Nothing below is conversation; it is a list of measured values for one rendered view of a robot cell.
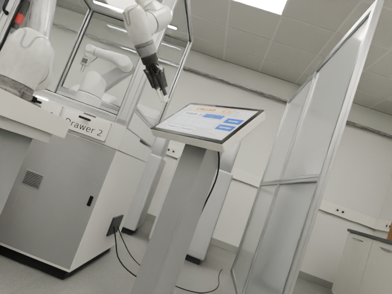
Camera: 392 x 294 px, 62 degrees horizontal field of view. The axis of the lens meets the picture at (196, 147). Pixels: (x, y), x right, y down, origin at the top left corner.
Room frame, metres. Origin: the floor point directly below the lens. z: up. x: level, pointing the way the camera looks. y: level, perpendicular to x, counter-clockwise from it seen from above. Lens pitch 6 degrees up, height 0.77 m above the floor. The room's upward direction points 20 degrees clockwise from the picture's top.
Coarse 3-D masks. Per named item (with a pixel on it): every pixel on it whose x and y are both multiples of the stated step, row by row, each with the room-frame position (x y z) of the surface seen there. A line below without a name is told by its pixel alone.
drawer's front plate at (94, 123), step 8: (64, 112) 1.92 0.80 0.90; (72, 112) 1.92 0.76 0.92; (72, 120) 1.92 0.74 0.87; (80, 120) 1.91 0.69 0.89; (96, 120) 1.91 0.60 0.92; (72, 128) 1.91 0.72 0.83; (88, 128) 1.91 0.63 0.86; (96, 128) 1.90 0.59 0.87; (104, 128) 1.90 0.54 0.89; (96, 136) 1.90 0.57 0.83; (104, 136) 1.90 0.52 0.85
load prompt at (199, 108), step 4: (192, 108) 1.75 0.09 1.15; (196, 108) 1.73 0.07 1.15; (200, 108) 1.72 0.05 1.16; (204, 108) 1.70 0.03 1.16; (208, 108) 1.68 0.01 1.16; (212, 108) 1.66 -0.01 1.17; (216, 108) 1.65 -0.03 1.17; (220, 108) 1.63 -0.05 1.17; (208, 112) 1.64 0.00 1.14; (212, 112) 1.63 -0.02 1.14; (216, 112) 1.61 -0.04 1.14; (220, 112) 1.60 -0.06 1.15; (224, 112) 1.58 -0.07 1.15; (228, 112) 1.57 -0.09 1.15; (232, 112) 1.55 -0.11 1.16
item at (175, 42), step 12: (180, 0) 2.06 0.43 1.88; (180, 12) 2.16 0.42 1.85; (180, 24) 2.28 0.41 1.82; (168, 36) 2.10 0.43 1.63; (180, 36) 2.41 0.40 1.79; (168, 48) 2.21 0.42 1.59; (180, 48) 2.56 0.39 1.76; (168, 60) 2.32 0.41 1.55; (180, 60) 2.72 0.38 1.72; (168, 72) 2.46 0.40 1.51; (168, 84) 2.60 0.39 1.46; (144, 96) 2.09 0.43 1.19; (156, 96) 2.39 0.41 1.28; (168, 96) 2.77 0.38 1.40; (144, 108) 2.19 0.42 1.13; (156, 108) 2.53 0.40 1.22; (156, 120) 2.68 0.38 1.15
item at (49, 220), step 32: (32, 160) 1.94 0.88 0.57; (64, 160) 1.93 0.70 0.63; (96, 160) 1.92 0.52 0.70; (128, 160) 2.24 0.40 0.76; (32, 192) 1.94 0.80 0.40; (64, 192) 1.93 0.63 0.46; (96, 192) 1.91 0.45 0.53; (128, 192) 2.60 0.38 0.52; (0, 224) 1.95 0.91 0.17; (32, 224) 1.93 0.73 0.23; (64, 224) 1.92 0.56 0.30; (96, 224) 2.07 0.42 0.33; (32, 256) 1.93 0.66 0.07; (64, 256) 1.91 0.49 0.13; (96, 256) 2.48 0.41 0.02
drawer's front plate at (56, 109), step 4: (40, 100) 1.93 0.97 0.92; (44, 100) 1.93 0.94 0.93; (40, 104) 1.93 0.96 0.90; (44, 104) 1.93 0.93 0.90; (48, 104) 1.93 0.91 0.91; (52, 104) 1.93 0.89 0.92; (56, 104) 1.93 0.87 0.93; (44, 108) 1.93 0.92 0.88; (48, 108) 1.93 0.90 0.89; (52, 108) 1.93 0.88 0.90; (56, 108) 1.93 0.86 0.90; (60, 108) 1.92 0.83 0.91; (52, 112) 1.93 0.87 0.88; (56, 112) 1.92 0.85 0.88; (60, 112) 1.93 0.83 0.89
